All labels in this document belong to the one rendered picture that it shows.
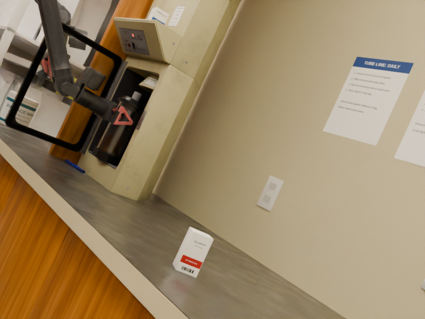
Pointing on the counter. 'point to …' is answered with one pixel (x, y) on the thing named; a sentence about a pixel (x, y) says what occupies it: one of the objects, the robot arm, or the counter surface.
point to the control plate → (134, 40)
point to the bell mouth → (148, 84)
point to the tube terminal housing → (165, 97)
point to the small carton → (158, 15)
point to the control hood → (155, 31)
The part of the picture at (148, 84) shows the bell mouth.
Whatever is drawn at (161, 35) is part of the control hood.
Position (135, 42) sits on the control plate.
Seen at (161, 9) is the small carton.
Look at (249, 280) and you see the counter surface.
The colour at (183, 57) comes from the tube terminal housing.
